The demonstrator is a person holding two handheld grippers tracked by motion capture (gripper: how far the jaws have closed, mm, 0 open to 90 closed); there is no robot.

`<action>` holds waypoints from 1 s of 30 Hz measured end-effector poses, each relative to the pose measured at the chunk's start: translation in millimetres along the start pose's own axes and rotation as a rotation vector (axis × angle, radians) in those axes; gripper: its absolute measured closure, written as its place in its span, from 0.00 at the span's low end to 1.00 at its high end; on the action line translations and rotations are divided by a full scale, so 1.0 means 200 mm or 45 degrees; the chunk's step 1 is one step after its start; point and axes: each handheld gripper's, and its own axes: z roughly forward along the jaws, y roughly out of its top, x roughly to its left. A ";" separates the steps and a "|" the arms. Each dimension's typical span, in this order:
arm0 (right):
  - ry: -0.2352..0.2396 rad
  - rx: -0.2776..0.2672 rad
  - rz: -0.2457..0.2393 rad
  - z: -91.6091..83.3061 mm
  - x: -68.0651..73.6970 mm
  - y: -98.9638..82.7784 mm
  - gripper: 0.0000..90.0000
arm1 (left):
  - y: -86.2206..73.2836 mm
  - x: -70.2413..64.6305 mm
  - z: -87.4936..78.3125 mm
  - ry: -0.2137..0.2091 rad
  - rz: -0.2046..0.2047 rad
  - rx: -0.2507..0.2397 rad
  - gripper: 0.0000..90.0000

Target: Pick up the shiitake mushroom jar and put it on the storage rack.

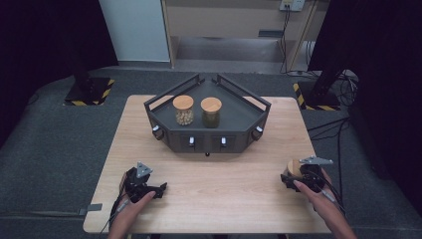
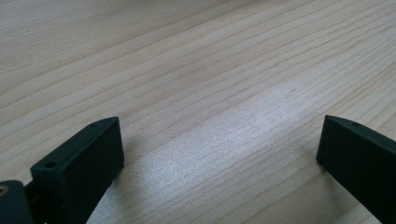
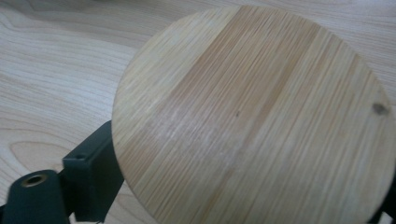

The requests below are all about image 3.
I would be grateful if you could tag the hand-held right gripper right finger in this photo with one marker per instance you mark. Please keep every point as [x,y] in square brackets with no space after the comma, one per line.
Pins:
[389,205]

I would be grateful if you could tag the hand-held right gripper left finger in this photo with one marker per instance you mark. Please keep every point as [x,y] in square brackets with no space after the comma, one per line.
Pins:
[93,177]

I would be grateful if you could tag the glass jar of dark grains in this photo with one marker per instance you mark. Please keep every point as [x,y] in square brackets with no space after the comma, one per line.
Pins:
[255,124]

